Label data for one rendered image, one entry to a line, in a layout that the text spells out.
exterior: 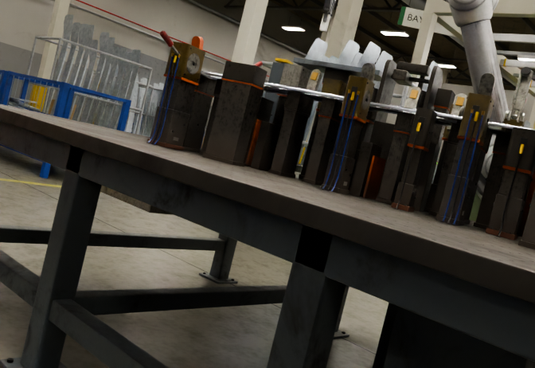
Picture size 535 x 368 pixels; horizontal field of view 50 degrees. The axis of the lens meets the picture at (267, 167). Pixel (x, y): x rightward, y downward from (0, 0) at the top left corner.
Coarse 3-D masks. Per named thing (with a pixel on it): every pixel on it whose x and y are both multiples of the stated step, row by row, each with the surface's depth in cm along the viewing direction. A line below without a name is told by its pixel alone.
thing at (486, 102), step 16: (480, 96) 148; (464, 112) 150; (480, 112) 148; (464, 128) 149; (480, 128) 147; (464, 144) 148; (480, 144) 152; (464, 160) 149; (448, 176) 150; (464, 176) 149; (448, 192) 150; (464, 192) 148; (448, 208) 150; (464, 208) 152
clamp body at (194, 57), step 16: (176, 48) 196; (192, 48) 195; (176, 64) 195; (192, 64) 197; (176, 80) 196; (192, 80) 200; (176, 96) 195; (192, 96) 203; (160, 112) 197; (176, 112) 196; (160, 128) 197; (176, 128) 198; (160, 144) 195; (176, 144) 200
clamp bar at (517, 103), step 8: (520, 72) 181; (528, 72) 178; (520, 80) 181; (528, 80) 180; (520, 88) 181; (528, 88) 179; (520, 96) 181; (512, 104) 180; (520, 104) 180; (512, 112) 181; (520, 112) 179
